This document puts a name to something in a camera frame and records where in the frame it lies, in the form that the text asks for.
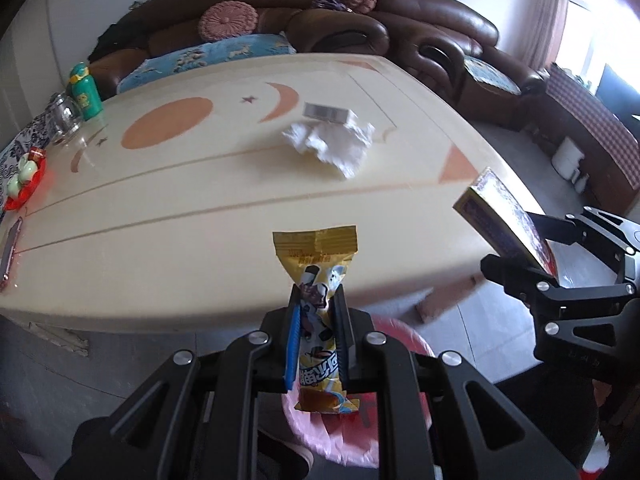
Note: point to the red plastic plate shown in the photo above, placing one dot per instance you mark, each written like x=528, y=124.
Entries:
x=25, y=195

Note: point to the green water bottle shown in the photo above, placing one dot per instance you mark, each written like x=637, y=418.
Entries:
x=86, y=92

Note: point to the black clothing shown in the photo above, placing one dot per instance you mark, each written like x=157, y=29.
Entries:
x=117, y=37

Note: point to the pink curtain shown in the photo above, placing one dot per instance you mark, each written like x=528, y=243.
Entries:
x=550, y=10

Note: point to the pale green cup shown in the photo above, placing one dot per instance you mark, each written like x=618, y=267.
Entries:
x=29, y=167
x=16, y=186

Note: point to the purple tasselled cloth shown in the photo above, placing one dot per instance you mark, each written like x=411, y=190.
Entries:
x=331, y=2

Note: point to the crumpled white tissue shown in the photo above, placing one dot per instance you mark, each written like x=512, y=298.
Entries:
x=332, y=145

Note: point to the white cylindrical appliance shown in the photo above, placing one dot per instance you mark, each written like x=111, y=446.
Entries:
x=567, y=159

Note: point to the blue printed sofa cover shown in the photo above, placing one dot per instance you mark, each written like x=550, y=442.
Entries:
x=210, y=57

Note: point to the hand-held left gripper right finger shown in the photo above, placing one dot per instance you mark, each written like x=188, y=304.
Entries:
x=345, y=345

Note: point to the beige coffee table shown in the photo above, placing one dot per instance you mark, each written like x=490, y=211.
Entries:
x=200, y=210

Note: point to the floral patterned blanket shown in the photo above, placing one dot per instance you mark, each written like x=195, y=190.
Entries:
x=25, y=132

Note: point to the red patterned small box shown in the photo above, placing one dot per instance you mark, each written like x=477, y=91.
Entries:
x=500, y=210

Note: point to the small white bottle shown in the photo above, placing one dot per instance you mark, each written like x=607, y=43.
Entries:
x=581, y=181

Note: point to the blue lace armchair cover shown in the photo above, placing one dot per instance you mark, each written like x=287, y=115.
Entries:
x=492, y=75

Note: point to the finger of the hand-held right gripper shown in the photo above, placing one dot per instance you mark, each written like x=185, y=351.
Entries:
x=595, y=227
x=575, y=310

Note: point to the white barcode box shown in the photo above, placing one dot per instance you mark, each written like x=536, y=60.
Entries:
x=330, y=112

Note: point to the window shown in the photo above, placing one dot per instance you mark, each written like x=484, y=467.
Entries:
x=600, y=15

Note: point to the pink lined trash bin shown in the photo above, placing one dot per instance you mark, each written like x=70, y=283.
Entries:
x=400, y=335

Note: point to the clear glass jar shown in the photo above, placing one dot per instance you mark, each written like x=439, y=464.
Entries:
x=67, y=117

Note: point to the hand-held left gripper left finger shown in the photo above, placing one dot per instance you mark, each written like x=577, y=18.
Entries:
x=292, y=345

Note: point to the brown leather armchair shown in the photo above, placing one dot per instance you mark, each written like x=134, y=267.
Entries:
x=440, y=15

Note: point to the red checked cloth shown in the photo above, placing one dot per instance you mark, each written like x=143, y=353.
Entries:
x=590, y=107

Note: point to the black television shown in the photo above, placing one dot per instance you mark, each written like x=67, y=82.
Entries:
x=620, y=92

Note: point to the pink smartphone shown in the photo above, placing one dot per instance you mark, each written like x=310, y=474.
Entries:
x=9, y=255

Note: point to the yellow snack wrapper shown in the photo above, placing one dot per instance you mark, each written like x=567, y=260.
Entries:
x=320, y=260

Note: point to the wooden television cabinet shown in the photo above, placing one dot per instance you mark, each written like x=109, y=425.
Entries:
x=610, y=175

